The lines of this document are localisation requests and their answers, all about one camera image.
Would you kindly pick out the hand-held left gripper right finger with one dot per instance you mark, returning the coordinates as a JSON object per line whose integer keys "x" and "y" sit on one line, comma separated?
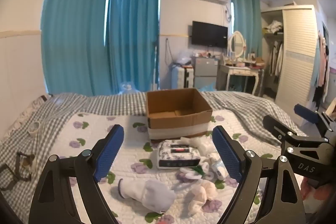
{"x": 227, "y": 153}

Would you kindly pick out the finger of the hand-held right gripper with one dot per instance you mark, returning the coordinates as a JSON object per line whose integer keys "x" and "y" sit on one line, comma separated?
{"x": 305, "y": 112}
{"x": 274, "y": 124}

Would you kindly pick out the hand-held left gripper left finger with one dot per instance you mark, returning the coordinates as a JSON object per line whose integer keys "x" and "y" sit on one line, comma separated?
{"x": 110, "y": 153}

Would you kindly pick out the white blue sock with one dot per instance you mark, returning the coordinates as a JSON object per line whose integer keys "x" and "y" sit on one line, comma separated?
{"x": 219, "y": 170}

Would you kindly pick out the white purple patterned sock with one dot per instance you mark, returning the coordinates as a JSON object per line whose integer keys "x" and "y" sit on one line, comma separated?
{"x": 190, "y": 174}

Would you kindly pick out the floral tissue pack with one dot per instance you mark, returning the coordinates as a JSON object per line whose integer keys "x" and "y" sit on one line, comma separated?
{"x": 177, "y": 158}

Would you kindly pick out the brown cardboard box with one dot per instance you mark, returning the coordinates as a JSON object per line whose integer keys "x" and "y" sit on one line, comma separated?
{"x": 178, "y": 124}

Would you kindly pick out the grey white sock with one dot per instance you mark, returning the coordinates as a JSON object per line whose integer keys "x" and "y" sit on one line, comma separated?
{"x": 155, "y": 193}

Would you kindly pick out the white floral quilt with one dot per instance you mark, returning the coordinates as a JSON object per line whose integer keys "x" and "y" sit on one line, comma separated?
{"x": 86, "y": 140}

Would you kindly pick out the cream wardrobe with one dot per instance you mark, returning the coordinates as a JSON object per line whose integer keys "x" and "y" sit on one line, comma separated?
{"x": 299, "y": 56}

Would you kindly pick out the hanging clothes in wardrobe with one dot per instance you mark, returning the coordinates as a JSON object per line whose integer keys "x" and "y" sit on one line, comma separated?
{"x": 277, "y": 61}

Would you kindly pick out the white dressing table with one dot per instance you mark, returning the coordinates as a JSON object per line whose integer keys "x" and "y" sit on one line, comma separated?
{"x": 236, "y": 70}

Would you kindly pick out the blue plastic bag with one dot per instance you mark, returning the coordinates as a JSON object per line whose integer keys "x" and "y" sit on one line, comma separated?
{"x": 208, "y": 88}

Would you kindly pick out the bagged blue plush toy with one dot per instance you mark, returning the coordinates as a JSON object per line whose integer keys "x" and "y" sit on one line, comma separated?
{"x": 128, "y": 87}

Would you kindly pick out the cosmetics on dressing table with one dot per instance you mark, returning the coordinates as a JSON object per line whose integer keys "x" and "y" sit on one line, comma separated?
{"x": 249, "y": 60}

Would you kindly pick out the white tape roll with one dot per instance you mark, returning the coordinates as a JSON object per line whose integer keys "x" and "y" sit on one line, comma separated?
{"x": 34, "y": 127}

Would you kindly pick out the patterned pillow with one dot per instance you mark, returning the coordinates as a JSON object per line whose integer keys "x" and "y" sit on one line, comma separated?
{"x": 43, "y": 100}

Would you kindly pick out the grey small fridge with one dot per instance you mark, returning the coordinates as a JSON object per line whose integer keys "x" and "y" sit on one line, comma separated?
{"x": 204, "y": 70}

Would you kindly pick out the white suitcase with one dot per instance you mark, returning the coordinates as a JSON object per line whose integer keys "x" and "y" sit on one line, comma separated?
{"x": 182, "y": 78}

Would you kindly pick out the white oval mirror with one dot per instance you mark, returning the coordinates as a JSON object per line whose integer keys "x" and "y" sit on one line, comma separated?
{"x": 236, "y": 44}

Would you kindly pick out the folded clothes on shelf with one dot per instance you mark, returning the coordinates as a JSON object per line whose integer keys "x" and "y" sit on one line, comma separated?
{"x": 274, "y": 27}

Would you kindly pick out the clear plastic bag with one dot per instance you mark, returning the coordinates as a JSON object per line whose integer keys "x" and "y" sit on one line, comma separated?
{"x": 185, "y": 57}

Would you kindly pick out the short teal curtain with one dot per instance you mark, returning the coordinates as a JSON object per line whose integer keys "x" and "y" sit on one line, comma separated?
{"x": 245, "y": 19}

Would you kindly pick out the narrow teal curtain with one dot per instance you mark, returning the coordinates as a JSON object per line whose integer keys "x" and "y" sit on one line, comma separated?
{"x": 132, "y": 35}

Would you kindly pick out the wide teal curtain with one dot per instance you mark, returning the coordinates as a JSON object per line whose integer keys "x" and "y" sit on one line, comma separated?
{"x": 76, "y": 29}

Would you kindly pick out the black wall television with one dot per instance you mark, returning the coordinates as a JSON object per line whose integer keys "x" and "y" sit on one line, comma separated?
{"x": 209, "y": 33}

